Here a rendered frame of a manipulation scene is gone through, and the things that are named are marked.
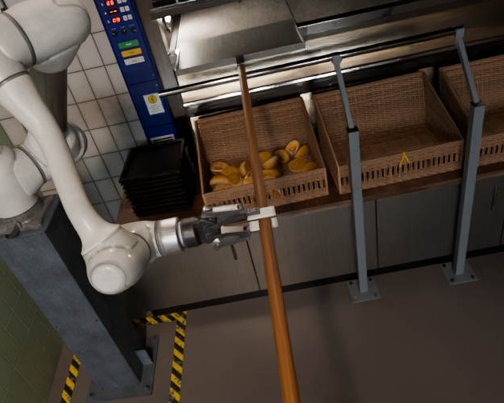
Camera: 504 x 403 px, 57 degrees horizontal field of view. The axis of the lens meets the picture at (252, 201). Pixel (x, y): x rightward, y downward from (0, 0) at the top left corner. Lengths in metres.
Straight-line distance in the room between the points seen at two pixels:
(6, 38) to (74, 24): 0.17
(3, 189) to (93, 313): 0.62
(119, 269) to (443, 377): 1.59
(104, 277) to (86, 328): 1.12
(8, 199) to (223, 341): 1.23
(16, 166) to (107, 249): 0.77
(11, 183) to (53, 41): 0.60
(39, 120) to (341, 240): 1.50
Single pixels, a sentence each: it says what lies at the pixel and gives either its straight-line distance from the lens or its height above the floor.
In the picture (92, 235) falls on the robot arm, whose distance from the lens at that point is 1.05.
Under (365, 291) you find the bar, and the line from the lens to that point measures 2.47.
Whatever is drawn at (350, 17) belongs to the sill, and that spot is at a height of 1.17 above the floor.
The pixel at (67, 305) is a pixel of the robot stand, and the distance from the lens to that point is 2.02.
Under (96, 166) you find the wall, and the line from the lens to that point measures 2.64.
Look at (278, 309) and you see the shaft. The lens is 0.95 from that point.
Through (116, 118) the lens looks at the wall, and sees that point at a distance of 2.47.
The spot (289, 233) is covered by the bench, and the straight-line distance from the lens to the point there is 2.17.
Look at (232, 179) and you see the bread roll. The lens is 2.25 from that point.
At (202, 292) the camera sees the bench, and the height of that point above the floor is 0.17.
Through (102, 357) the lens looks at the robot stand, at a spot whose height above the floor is 0.25.
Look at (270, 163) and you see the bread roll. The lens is 2.30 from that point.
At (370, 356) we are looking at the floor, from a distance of 2.27.
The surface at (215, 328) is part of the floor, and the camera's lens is 2.47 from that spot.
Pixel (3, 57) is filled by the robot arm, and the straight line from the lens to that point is 1.23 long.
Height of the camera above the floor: 1.92
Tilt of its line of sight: 38 degrees down
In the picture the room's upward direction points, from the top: 14 degrees counter-clockwise
